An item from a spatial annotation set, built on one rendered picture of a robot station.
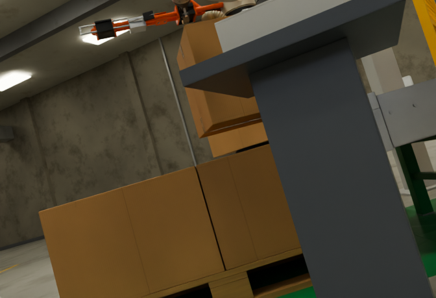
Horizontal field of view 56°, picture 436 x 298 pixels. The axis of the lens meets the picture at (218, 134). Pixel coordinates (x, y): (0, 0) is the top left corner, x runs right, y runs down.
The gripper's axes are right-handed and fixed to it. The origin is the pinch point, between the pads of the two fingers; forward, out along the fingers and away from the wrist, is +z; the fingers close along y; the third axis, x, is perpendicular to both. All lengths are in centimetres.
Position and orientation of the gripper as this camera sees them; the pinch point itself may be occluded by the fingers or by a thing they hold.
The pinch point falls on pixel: (183, 14)
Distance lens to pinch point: 188.6
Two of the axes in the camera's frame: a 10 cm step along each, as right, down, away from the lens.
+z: -0.3, 1.1, 9.9
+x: 9.6, -2.8, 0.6
